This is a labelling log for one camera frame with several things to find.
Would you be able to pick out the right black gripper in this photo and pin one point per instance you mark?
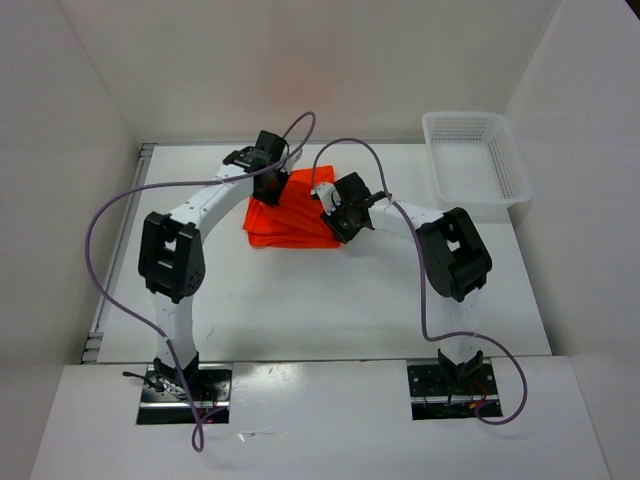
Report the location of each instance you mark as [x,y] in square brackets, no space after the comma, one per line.
[343,235]

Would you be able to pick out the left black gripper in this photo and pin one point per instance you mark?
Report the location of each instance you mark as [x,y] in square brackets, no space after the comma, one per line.
[283,175]

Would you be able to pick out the orange mesh shorts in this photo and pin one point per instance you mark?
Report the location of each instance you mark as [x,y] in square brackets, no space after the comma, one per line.
[295,223]

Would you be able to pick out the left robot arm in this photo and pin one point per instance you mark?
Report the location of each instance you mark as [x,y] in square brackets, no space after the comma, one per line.
[172,260]

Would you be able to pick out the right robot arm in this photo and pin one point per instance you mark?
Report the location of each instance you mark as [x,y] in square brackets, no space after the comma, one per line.
[453,263]

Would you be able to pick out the white plastic basket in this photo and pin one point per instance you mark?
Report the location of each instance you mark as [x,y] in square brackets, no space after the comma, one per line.
[475,160]

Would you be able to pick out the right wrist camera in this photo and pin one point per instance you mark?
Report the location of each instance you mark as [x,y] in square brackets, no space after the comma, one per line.
[327,195]

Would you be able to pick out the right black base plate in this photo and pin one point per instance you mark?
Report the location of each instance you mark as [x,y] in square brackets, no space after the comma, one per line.
[432,399]

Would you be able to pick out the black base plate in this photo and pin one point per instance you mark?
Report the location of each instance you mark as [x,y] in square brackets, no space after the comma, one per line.
[432,399]
[162,404]

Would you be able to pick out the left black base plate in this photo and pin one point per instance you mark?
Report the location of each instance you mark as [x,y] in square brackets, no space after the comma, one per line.
[162,404]

